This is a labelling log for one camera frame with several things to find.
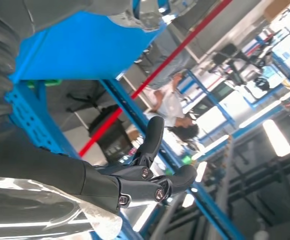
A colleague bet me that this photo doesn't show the blue metal shelf rack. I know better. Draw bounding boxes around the blue metal shelf rack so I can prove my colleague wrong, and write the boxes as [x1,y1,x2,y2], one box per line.
[4,0,247,240]

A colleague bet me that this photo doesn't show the black office chair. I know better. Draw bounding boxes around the black office chair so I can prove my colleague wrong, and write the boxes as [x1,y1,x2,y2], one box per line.
[66,92,134,164]

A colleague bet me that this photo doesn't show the green plastic crate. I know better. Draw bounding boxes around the green plastic crate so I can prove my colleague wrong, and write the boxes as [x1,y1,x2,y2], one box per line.
[26,78,63,90]

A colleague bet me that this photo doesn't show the person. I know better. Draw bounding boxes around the person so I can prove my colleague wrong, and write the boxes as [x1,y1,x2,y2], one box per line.
[144,31,200,144]

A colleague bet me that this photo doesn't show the red barrier belt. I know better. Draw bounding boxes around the red barrier belt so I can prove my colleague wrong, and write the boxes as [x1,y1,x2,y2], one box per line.
[78,0,233,159]

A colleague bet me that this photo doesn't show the blue background shelving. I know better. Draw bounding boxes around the blue background shelving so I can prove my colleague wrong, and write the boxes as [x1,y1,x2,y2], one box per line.
[178,67,290,160]

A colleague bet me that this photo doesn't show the ceiling light panel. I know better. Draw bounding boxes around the ceiling light panel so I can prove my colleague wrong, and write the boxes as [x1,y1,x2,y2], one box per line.
[262,119,290,158]

